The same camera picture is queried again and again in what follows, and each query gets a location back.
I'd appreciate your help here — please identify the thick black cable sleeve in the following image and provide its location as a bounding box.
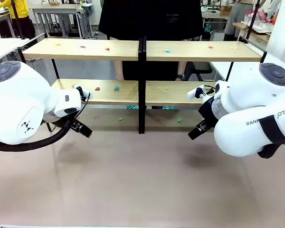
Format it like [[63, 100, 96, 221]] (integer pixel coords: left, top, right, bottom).
[[0, 118, 72, 152]]

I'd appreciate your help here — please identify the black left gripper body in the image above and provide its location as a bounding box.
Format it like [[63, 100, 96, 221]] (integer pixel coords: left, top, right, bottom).
[[43, 113, 80, 131]]

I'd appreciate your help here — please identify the person in black shirt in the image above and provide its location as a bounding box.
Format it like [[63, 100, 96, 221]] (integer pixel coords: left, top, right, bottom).
[[98, 0, 204, 82]]

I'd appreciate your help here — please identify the pink printed bag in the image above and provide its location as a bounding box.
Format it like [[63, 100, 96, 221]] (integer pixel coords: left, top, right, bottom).
[[256, 8, 269, 23]]

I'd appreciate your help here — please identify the person in grey skirt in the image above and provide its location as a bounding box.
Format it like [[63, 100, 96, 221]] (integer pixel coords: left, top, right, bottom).
[[224, 0, 254, 41]]

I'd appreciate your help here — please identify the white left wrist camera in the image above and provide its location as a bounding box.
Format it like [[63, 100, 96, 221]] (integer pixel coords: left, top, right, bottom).
[[73, 85, 94, 101]]

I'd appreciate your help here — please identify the wooden work table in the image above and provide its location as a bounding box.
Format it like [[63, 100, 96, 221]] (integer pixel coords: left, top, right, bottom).
[[232, 21, 273, 45]]

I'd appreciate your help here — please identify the white side table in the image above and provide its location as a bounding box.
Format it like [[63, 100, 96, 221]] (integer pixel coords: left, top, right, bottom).
[[0, 37, 46, 65], [210, 61, 264, 82]]

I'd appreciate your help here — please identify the wooden two-tier shelf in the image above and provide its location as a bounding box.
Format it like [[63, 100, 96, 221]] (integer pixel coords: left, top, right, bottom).
[[142, 35, 268, 134]]

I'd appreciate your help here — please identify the black metal shelf frame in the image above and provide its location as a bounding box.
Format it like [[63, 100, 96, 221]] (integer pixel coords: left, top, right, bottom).
[[17, 33, 143, 135]]

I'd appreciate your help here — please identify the black strap cable bundle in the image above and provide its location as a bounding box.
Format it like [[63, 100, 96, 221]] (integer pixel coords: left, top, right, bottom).
[[256, 114, 285, 159]]

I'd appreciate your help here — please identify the person's right forearm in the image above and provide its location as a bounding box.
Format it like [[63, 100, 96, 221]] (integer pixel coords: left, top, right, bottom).
[[114, 60, 124, 81]]

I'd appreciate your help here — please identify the light wooden shelf board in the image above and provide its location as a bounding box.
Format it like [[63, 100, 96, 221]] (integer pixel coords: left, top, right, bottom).
[[51, 79, 140, 105], [146, 40, 264, 63], [146, 80, 216, 107], [22, 38, 140, 61]]

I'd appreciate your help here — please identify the person in yellow jacket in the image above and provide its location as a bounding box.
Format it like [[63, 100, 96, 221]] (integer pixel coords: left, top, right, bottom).
[[0, 0, 36, 40]]

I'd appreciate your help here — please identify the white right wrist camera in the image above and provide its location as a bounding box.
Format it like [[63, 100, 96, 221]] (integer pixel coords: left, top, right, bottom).
[[187, 85, 216, 101]]

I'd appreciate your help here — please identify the thin black camera cable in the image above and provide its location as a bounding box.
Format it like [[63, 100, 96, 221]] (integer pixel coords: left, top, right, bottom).
[[75, 92, 91, 121]]

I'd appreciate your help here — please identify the grey office chair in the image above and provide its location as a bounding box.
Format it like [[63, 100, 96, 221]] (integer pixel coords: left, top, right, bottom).
[[191, 61, 213, 82]]

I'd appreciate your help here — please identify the person's left forearm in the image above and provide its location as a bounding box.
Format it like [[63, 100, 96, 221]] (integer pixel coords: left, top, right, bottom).
[[177, 61, 187, 82]]

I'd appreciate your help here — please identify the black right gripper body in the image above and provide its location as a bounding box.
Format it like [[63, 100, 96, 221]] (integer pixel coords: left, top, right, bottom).
[[198, 96, 219, 128]]

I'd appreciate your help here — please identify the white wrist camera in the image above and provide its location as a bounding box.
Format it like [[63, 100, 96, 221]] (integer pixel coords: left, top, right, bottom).
[[187, 85, 216, 101], [73, 85, 94, 101]]

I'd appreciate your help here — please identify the grey metal table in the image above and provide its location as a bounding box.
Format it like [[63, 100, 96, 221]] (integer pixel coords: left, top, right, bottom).
[[28, 3, 90, 39]]

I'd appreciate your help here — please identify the black stand pole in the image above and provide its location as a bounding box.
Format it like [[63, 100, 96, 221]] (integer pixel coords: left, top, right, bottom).
[[10, 0, 30, 40], [244, 0, 261, 45]]

